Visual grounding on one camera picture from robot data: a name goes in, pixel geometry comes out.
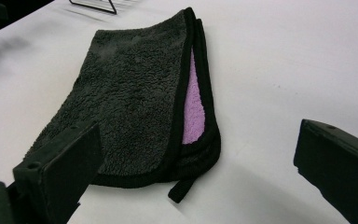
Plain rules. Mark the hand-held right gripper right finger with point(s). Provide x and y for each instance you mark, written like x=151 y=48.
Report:
x=341 y=165

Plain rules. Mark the dark grey towel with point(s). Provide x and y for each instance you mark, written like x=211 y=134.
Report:
x=130 y=102

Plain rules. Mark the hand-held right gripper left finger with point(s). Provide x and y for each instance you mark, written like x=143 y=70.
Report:
x=59 y=168

